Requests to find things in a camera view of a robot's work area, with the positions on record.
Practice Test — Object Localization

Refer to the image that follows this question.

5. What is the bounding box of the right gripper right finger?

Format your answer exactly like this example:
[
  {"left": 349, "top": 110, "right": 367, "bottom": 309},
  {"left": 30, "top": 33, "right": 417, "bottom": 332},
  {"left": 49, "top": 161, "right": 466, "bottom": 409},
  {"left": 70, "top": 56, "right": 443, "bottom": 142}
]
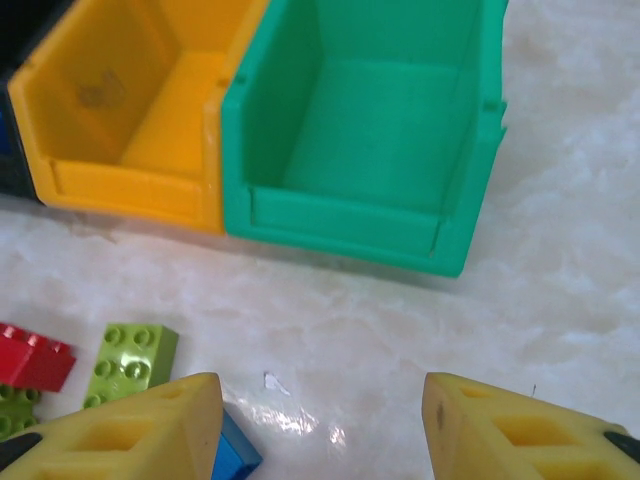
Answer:
[{"left": 421, "top": 372, "right": 640, "bottom": 480}]

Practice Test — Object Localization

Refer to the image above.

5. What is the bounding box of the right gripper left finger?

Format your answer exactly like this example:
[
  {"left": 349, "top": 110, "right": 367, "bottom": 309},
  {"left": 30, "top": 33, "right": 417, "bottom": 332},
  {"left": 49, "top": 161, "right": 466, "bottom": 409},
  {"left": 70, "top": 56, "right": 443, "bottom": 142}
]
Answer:
[{"left": 0, "top": 371, "right": 225, "bottom": 480}]

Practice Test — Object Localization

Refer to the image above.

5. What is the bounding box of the blue lego brick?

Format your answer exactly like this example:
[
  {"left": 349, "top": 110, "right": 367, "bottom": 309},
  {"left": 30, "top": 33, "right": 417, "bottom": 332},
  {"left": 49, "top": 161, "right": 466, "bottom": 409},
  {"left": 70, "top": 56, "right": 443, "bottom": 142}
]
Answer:
[{"left": 212, "top": 407, "right": 265, "bottom": 480}]

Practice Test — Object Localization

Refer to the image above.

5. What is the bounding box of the long lime green lego brick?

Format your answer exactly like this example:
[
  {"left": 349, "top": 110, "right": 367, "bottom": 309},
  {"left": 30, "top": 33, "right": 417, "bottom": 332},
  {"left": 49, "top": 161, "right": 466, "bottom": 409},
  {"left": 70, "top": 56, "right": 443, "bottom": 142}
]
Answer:
[{"left": 82, "top": 323, "right": 180, "bottom": 411}]

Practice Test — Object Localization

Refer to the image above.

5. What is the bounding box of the red lego brick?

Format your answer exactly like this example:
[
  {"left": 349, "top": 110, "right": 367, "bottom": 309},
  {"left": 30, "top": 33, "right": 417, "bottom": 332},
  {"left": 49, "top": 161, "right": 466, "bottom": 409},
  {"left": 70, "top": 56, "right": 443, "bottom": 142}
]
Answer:
[{"left": 0, "top": 322, "right": 78, "bottom": 394}]

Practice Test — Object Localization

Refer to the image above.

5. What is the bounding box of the small lime green lego brick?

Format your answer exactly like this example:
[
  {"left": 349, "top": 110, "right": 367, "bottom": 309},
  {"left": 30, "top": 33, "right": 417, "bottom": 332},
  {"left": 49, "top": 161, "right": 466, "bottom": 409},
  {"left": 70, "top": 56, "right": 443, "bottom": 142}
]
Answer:
[{"left": 0, "top": 383, "right": 44, "bottom": 441}]

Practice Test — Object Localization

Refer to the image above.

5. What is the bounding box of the green plastic bin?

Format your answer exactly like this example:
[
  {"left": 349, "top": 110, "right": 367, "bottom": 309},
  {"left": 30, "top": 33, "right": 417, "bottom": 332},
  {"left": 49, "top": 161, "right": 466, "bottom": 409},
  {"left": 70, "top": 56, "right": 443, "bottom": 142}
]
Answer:
[{"left": 219, "top": 0, "right": 510, "bottom": 281}]

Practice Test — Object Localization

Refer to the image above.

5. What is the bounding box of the yellow plastic bin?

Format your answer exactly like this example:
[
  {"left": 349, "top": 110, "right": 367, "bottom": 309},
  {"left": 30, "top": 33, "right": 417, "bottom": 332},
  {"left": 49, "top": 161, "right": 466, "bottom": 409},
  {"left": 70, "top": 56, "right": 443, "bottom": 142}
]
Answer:
[{"left": 7, "top": 0, "right": 274, "bottom": 236}]

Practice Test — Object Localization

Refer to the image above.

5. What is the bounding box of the black plastic bin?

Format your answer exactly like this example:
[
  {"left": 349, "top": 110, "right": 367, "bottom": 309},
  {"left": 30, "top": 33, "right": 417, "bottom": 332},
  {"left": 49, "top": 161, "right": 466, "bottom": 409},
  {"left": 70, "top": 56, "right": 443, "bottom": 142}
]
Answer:
[{"left": 0, "top": 0, "right": 76, "bottom": 204}]

